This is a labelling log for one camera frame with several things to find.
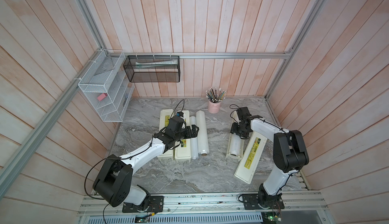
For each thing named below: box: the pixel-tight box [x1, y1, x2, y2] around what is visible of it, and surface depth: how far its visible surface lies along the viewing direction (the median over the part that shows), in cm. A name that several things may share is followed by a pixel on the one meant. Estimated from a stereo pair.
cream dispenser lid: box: [234, 130, 268, 184], surface depth 85 cm
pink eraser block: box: [96, 92, 108, 102], surface depth 84 cm
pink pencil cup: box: [207, 99, 222, 114], surface depth 109 cm
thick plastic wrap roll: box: [195, 109, 210, 157], surface depth 95 cm
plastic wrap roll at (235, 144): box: [229, 133, 242, 157], surface depth 89 cm
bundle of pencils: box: [205, 86, 226, 103], surface depth 107 cm
